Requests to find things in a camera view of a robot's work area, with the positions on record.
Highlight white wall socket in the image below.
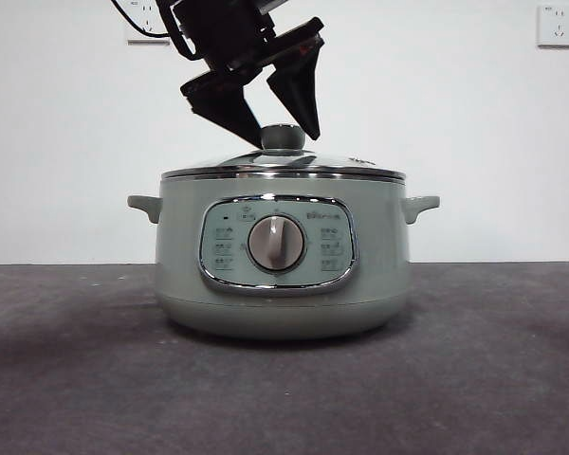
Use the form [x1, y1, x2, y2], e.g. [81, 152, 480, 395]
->
[126, 0, 172, 46]
[536, 4, 569, 49]

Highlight thick black cable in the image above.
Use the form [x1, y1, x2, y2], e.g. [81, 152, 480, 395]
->
[156, 0, 205, 62]

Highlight thin black cable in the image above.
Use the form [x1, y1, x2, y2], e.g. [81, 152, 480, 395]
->
[111, 0, 173, 39]

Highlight pale green electric cooking pot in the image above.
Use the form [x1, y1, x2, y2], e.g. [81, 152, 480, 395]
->
[125, 166, 441, 340]

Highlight glass lid with green knob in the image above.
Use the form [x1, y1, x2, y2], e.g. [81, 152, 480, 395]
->
[162, 123, 406, 183]

